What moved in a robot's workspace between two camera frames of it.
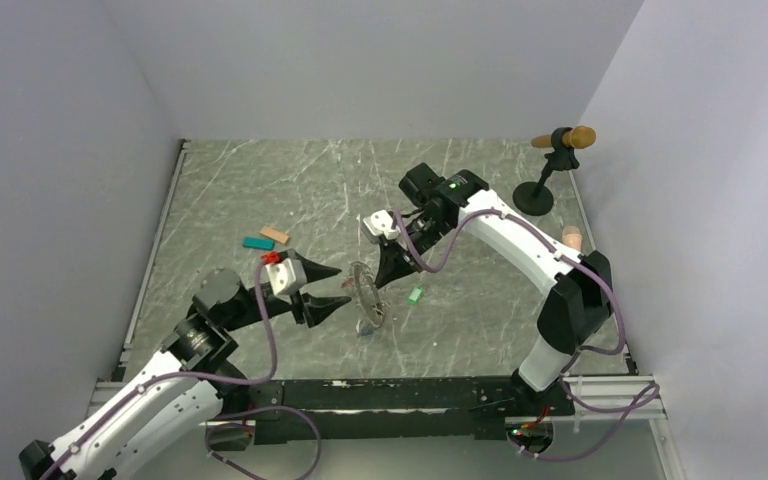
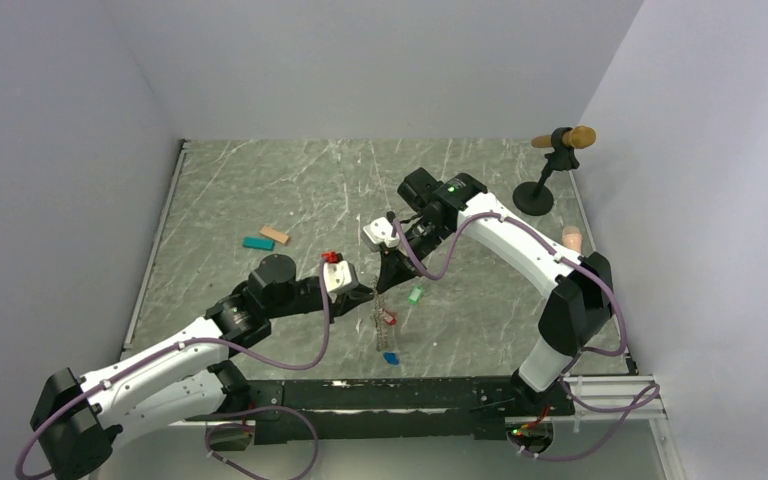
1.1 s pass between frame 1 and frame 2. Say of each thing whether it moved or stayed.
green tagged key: stayed
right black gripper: stayed
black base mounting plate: stayed
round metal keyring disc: moved
